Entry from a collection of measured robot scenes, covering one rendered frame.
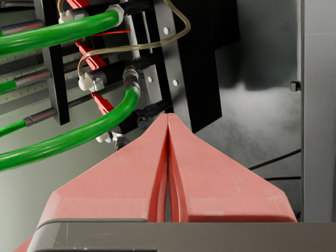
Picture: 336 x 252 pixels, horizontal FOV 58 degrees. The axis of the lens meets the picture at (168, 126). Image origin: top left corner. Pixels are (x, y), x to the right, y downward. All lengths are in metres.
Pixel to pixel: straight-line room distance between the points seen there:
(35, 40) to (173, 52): 0.27
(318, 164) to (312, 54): 0.14
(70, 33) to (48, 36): 0.02
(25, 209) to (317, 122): 0.62
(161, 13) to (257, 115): 0.27
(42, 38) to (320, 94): 0.30
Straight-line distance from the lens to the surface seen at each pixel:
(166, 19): 0.46
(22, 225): 0.78
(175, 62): 0.47
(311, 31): 0.37
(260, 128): 0.61
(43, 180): 0.76
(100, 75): 0.42
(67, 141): 0.25
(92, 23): 0.26
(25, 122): 0.61
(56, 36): 0.24
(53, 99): 0.61
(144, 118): 0.46
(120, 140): 0.40
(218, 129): 0.68
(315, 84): 0.39
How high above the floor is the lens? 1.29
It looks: 34 degrees down
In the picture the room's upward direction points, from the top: 119 degrees counter-clockwise
